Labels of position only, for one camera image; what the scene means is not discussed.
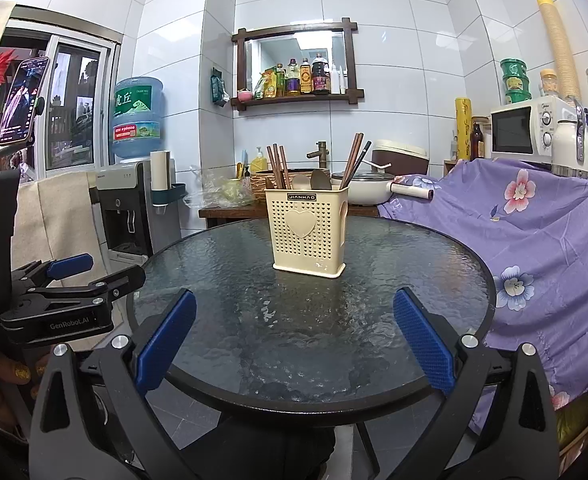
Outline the white pot with lid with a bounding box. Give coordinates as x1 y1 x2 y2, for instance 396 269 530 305
341 160 399 206

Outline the purple floral cloth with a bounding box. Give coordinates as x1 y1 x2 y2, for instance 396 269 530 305
376 157 588 453

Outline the black chopstick gold band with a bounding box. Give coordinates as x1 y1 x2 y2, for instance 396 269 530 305
348 141 373 186

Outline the grey water dispenser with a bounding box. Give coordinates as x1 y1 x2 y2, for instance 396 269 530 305
90 160 177 266

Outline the brown white rice cooker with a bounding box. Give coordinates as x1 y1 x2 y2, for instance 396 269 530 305
371 139 431 177

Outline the woven pattern basin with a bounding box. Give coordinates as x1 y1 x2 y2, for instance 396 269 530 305
250 168 335 192

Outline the white electric kettle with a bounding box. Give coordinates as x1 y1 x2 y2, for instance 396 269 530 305
551 100 588 178

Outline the round glass table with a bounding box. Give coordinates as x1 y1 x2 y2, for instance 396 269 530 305
126 216 497 471

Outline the wooden framed mirror shelf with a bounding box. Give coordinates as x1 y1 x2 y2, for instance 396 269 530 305
231 17 365 112

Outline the red paper decoration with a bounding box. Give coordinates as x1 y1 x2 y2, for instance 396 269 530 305
0 47 20 88

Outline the dark soy sauce bottle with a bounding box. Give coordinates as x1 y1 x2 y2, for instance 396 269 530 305
312 53 331 95

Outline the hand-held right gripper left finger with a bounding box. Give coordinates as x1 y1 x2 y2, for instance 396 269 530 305
28 287 199 480

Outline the beige cloth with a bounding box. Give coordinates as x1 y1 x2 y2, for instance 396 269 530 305
12 169 105 291

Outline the black smartphone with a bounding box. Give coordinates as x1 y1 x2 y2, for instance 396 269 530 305
0 56 50 147

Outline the green hanging packet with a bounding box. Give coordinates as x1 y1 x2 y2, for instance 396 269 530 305
210 67 231 108

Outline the tall paper cup stack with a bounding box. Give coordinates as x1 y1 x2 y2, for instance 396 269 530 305
531 0 582 101

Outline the white cylinder cup holder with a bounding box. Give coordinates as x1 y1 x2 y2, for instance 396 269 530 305
150 150 171 196

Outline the blue water jug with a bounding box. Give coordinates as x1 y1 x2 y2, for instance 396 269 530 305
111 76 165 163

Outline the bamboo style faucet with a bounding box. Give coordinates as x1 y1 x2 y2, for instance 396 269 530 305
307 141 332 170

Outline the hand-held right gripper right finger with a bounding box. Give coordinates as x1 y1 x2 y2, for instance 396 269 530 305
393 287 560 480

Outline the green yellow packet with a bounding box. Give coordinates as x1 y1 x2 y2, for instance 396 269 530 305
254 71 277 100

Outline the dark wooden counter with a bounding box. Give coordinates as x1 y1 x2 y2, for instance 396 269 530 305
199 203 379 231

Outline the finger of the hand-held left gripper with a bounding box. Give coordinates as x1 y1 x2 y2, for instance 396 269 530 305
38 264 147 308
11 253 94 292

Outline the yellow wrap roll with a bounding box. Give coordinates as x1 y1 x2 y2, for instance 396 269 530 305
455 97 474 161

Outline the clear plastic bag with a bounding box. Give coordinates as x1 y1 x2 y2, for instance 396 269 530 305
183 165 257 209

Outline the white microwave oven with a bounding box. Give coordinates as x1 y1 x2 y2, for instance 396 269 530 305
489 95 582 163

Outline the cream perforated utensil holder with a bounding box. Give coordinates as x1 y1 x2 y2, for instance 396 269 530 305
265 186 351 278

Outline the aluminium sliding window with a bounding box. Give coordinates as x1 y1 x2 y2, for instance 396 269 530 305
0 5 124 176

